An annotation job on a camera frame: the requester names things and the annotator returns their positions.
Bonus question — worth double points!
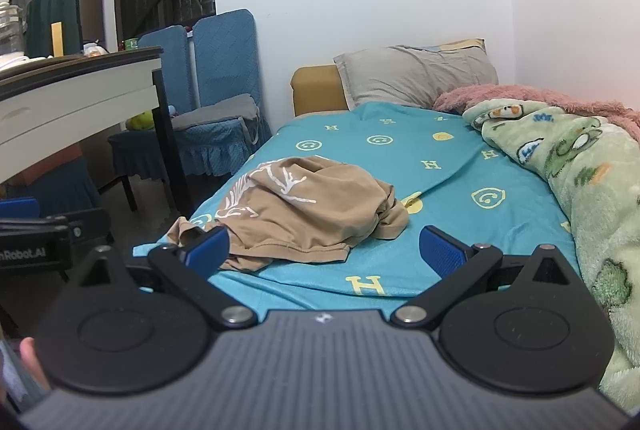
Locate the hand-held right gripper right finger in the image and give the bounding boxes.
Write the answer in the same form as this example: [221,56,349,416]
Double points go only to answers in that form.
[390,225,583,330]

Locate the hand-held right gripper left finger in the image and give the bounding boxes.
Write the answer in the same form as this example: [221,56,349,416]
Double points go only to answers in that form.
[75,226,258,331]

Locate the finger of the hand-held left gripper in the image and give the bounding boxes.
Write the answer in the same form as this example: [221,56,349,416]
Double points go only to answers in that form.
[0,196,71,235]

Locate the tan printed shirt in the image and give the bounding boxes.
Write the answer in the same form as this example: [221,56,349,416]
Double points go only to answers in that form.
[166,156,411,272]

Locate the person's left hand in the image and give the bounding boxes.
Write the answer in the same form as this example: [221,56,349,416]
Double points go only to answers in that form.
[19,337,52,392]

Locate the blue covered chair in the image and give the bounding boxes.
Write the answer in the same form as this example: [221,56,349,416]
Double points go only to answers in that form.
[170,8,273,177]
[107,25,193,212]
[6,157,102,217]

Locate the teal printed bed sheet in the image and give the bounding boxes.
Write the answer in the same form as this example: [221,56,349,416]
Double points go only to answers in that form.
[132,101,581,311]

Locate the white table with dark top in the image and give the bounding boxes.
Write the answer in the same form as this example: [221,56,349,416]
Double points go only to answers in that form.
[0,46,193,217]

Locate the grey seat cushion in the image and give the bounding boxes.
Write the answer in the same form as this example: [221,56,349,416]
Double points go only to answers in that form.
[170,92,261,131]

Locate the green plush toy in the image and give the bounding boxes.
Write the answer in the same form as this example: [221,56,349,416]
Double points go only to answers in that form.
[125,111,153,132]

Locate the green cartoon fleece blanket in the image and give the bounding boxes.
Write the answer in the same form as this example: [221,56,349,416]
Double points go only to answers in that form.
[462,99,640,411]

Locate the clear plastic container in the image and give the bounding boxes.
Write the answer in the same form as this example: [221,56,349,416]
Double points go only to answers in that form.
[0,2,26,56]

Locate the grey pillow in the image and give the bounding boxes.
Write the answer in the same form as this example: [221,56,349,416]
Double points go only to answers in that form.
[333,44,499,110]

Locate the pink fluffy blanket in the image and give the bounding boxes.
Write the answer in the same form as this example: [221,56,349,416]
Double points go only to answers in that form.
[432,83,640,146]

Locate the dark green bag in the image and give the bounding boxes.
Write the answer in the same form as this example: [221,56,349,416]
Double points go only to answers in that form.
[26,0,82,59]

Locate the yellow bed headboard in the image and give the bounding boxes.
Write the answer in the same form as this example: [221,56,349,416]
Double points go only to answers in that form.
[291,65,351,117]

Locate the yellow printed pillow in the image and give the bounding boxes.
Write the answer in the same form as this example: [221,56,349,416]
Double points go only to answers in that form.
[440,38,487,53]

